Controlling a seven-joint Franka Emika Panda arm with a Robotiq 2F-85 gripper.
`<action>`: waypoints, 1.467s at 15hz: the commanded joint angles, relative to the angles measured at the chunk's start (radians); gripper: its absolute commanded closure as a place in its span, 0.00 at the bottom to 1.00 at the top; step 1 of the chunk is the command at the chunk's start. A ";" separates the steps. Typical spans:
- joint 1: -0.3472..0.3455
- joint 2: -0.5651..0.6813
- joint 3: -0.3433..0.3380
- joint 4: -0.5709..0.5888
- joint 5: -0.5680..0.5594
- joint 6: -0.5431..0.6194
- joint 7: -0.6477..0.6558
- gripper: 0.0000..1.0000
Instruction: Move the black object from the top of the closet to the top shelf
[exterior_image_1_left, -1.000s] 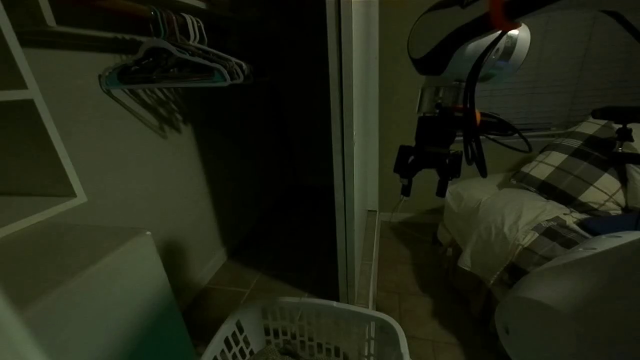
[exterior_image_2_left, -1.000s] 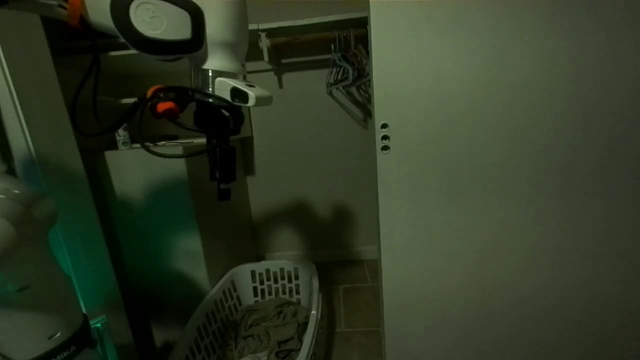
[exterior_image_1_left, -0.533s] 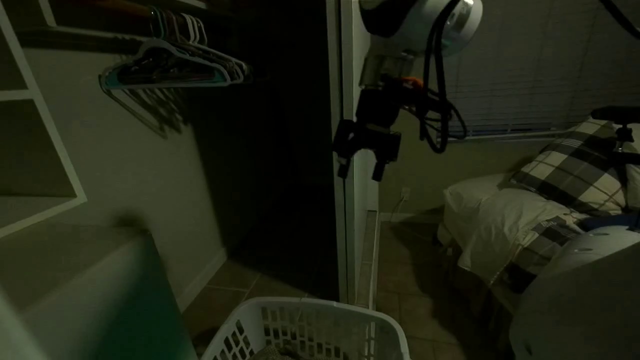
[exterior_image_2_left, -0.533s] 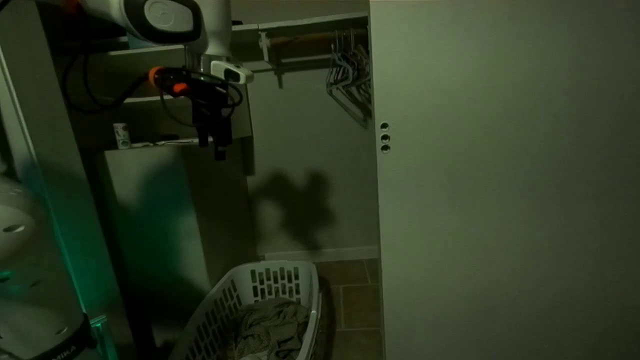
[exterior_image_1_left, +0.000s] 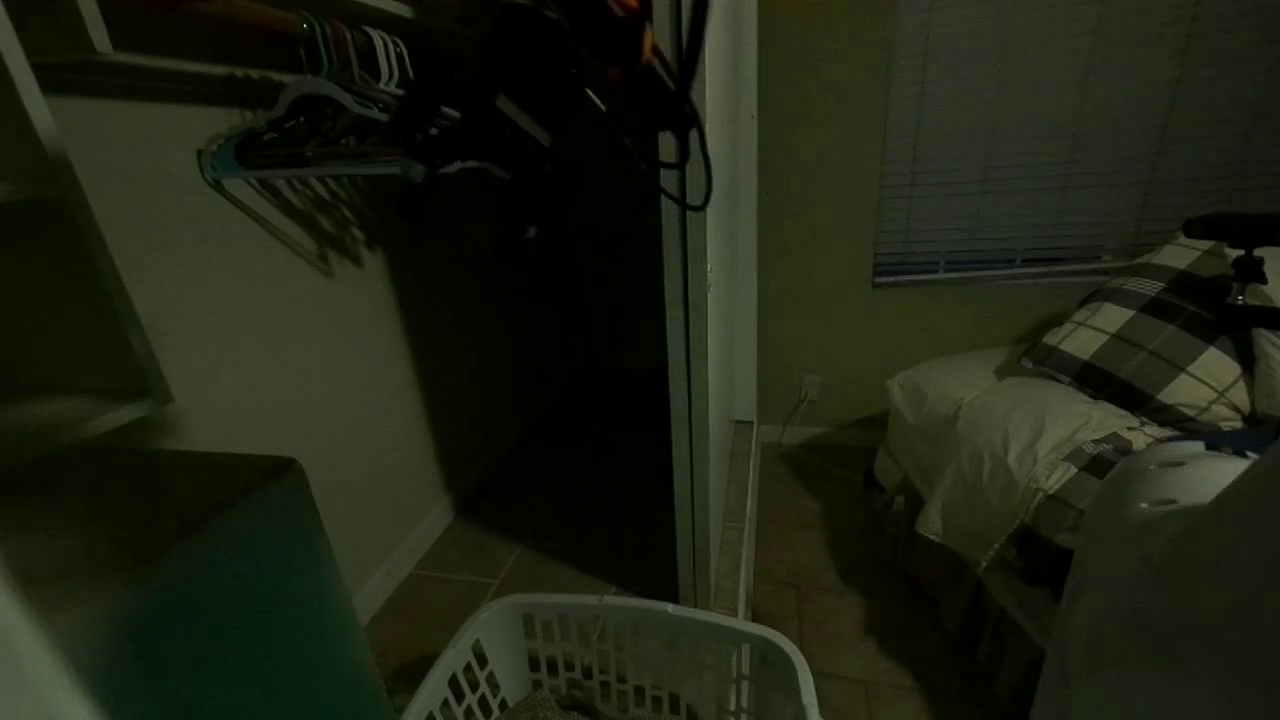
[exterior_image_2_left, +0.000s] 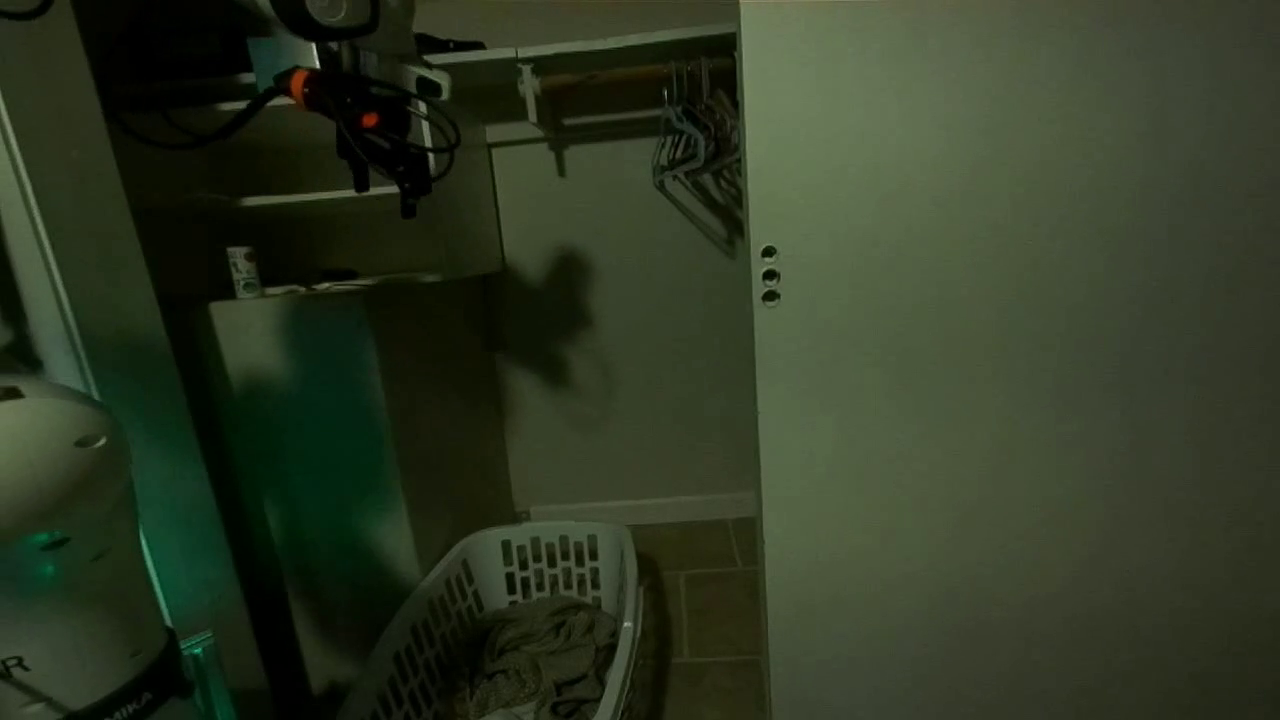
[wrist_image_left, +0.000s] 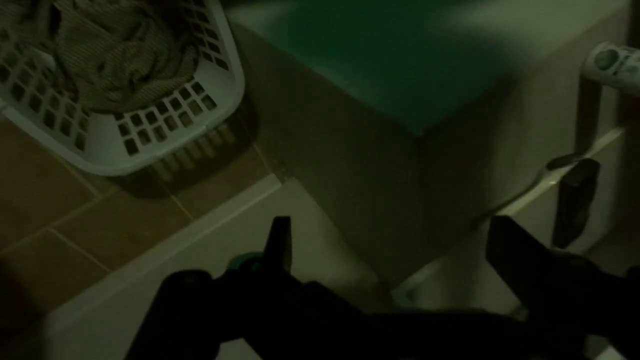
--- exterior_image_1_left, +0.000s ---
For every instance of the white plastic laundry basket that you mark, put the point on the white plastic laundry basket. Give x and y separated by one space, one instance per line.
640 640

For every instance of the plaid pillow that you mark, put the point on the plaid pillow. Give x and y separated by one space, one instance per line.
1140 340

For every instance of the window blinds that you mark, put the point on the window blinds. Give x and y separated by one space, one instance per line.
1050 130

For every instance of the clothes in laundry basket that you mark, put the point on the clothes in laundry basket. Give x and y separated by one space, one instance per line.
560 706

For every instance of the bunch of clothes hangers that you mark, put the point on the bunch of clothes hangers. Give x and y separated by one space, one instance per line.
320 130

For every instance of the bed with white sheet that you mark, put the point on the bed with white sheet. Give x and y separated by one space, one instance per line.
980 430

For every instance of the closet sliding door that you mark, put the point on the closet sliding door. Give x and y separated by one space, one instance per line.
684 400

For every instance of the wall socket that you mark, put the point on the wall socket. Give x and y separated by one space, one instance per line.
811 388

